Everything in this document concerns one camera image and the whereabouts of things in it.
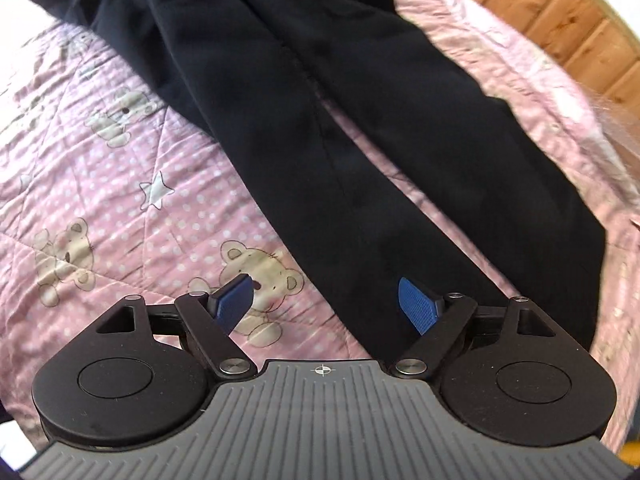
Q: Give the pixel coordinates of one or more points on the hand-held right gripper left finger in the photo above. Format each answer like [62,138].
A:
[231,301]

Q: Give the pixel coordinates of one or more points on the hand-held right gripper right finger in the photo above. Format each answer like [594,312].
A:
[417,307]

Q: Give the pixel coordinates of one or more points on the black pants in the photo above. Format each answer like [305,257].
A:
[300,110]

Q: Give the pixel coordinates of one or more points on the pink bear-print quilt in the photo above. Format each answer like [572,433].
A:
[100,185]

